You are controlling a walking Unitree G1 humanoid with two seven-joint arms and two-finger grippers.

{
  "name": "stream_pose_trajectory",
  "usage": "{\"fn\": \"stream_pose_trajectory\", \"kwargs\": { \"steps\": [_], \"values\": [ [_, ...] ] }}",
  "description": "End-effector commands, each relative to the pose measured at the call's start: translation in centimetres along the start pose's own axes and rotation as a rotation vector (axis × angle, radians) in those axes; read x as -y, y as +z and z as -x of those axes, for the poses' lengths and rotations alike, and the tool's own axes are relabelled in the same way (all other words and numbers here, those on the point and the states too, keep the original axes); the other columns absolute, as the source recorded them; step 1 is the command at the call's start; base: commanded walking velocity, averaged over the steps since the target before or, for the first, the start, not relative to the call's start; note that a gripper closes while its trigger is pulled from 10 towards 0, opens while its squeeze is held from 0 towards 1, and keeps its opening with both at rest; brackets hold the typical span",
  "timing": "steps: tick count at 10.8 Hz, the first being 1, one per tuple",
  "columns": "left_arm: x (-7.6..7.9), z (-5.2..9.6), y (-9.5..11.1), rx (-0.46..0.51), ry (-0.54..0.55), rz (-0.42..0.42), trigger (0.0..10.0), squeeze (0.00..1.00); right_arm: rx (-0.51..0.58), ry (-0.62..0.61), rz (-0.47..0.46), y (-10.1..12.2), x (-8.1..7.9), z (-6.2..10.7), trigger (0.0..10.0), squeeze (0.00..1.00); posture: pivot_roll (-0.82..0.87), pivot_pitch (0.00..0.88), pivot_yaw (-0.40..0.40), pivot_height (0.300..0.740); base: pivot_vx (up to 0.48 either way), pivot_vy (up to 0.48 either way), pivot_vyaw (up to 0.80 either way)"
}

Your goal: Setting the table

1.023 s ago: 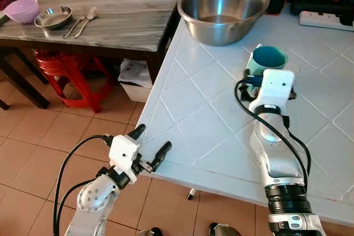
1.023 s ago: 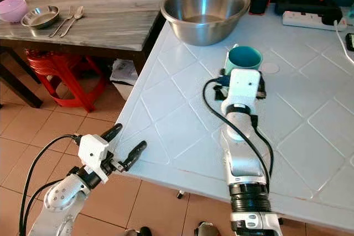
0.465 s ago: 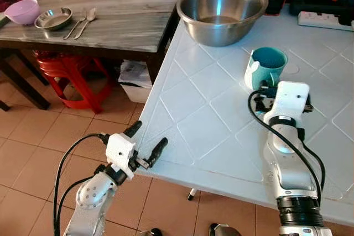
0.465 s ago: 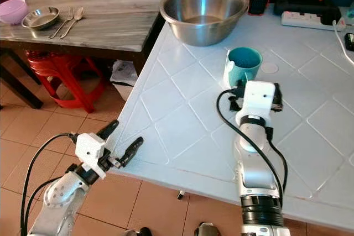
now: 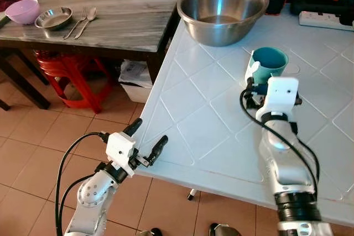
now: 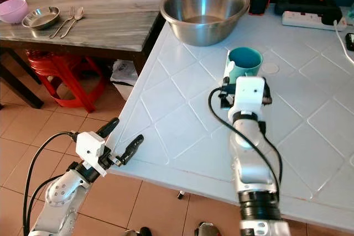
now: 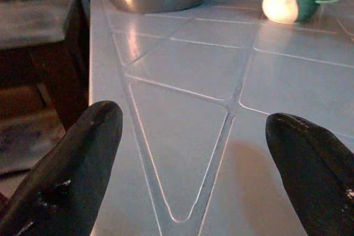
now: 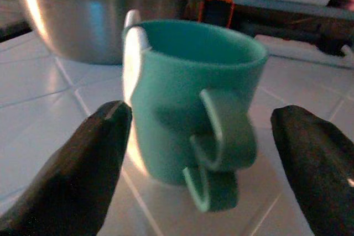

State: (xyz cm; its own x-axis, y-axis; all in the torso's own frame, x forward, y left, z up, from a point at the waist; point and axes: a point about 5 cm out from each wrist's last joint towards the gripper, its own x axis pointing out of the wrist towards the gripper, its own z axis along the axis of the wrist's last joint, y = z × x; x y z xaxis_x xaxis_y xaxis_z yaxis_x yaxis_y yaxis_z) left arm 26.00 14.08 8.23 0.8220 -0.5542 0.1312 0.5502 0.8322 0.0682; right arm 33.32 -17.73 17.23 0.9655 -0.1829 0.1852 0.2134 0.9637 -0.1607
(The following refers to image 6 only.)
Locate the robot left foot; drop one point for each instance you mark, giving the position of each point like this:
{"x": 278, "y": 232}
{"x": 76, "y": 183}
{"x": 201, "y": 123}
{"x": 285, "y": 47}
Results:
{"x": 138, "y": 231}

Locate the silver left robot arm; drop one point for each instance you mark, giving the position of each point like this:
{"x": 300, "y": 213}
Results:
{"x": 61, "y": 194}

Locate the white bin with plastic bag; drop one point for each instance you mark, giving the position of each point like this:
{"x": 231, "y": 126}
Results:
{"x": 124, "y": 75}

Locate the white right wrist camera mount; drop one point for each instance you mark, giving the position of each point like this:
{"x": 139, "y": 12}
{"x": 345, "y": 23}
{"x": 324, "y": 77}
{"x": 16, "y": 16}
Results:
{"x": 249, "y": 95}

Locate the steel fork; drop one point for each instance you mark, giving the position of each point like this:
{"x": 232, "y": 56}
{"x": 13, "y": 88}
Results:
{"x": 62, "y": 23}

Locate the white power strip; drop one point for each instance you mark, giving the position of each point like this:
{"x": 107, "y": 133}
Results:
{"x": 307, "y": 20}

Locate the red plastic stool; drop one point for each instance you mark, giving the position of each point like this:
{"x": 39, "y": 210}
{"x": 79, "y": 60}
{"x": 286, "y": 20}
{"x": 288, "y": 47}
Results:
{"x": 69, "y": 73}

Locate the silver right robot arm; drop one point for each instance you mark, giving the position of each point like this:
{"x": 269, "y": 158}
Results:
{"x": 251, "y": 164}

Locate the steel spoon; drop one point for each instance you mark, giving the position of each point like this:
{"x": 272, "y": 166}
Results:
{"x": 78, "y": 13}

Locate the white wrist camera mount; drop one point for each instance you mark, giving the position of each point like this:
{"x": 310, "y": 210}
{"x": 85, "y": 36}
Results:
{"x": 249, "y": 95}
{"x": 88, "y": 147}

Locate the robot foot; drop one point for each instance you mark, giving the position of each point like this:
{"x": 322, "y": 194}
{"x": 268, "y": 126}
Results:
{"x": 138, "y": 231}
{"x": 210, "y": 229}

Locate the large steel mixing bowl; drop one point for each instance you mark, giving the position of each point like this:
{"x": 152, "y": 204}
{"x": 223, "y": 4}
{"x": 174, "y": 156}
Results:
{"x": 204, "y": 12}

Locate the white plastic table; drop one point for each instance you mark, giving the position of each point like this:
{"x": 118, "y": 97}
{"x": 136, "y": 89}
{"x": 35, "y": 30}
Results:
{"x": 177, "y": 114}

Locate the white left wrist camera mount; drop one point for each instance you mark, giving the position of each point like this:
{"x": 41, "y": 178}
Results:
{"x": 88, "y": 147}

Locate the grey-top dark wood table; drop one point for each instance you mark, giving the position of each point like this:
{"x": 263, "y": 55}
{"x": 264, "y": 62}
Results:
{"x": 116, "y": 20}

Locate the teal cup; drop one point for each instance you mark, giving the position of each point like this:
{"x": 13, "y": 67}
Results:
{"x": 246, "y": 62}

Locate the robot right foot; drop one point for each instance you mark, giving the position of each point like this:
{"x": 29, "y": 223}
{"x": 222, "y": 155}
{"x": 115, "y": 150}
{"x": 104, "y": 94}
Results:
{"x": 210, "y": 229}

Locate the small steel dish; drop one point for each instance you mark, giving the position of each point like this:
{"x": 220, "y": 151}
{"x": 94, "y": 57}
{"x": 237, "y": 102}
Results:
{"x": 40, "y": 17}

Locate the pink plastic bowl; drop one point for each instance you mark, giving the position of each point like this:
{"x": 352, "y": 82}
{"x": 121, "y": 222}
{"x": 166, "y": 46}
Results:
{"x": 12, "y": 10}

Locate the black box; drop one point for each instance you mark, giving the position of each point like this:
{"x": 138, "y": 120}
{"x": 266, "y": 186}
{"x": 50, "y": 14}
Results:
{"x": 304, "y": 3}

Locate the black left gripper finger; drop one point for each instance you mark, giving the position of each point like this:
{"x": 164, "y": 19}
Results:
{"x": 108, "y": 126}
{"x": 133, "y": 146}

